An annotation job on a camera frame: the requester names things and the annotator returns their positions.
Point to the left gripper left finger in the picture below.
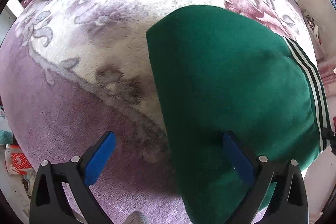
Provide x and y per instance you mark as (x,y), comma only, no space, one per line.
(86,173)

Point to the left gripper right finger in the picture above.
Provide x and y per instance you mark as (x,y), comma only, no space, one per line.
(256,172)

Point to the green and cream varsity jacket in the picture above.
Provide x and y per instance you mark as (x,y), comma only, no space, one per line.
(218,71)

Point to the red patterned bag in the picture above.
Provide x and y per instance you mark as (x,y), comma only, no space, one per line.
(16,162)

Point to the floral purple plush blanket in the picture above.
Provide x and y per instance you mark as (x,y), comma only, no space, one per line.
(74,69)

